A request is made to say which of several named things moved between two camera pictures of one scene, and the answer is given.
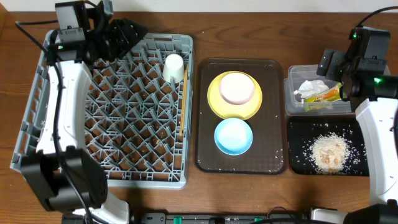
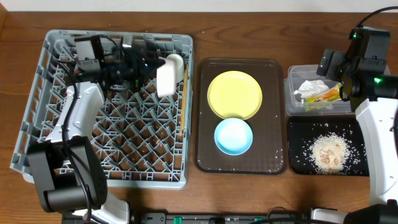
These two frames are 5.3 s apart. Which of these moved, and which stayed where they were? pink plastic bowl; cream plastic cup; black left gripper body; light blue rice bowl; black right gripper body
Moved: black left gripper body; pink plastic bowl
Stayed: cream plastic cup; light blue rice bowl; black right gripper body
